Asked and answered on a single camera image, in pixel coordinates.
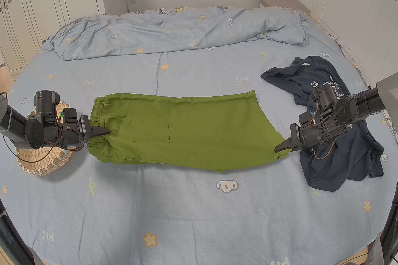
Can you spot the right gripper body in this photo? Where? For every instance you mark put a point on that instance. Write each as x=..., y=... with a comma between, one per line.
x=320, y=135

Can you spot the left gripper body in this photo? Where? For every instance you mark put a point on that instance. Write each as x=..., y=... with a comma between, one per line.
x=76, y=135

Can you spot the green shorts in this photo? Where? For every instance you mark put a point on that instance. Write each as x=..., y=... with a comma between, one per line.
x=192, y=130

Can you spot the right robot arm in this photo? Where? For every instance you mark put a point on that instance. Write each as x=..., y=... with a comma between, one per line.
x=367, y=103

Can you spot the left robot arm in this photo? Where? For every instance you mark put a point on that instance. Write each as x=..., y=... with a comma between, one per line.
x=46, y=102

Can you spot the round woven basket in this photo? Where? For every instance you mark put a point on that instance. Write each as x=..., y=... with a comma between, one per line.
x=46, y=169

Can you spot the bed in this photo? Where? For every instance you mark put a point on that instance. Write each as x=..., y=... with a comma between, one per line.
x=186, y=211

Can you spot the dark blue printed T-shirt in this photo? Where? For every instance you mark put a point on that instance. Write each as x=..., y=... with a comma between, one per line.
x=286, y=77

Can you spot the white wardrobe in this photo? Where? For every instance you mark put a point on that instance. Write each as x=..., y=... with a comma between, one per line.
x=46, y=9

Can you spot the grey bedside table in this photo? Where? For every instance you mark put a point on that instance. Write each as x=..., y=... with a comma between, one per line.
x=279, y=1

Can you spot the pale blue quilt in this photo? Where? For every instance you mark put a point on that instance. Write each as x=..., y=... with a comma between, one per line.
x=174, y=34

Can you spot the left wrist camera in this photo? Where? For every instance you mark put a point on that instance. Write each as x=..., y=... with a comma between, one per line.
x=70, y=114

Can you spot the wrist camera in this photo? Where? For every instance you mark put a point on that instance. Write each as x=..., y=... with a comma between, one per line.
x=70, y=114
x=305, y=118

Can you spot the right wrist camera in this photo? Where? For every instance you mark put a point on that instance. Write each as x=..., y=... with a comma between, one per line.
x=305, y=118

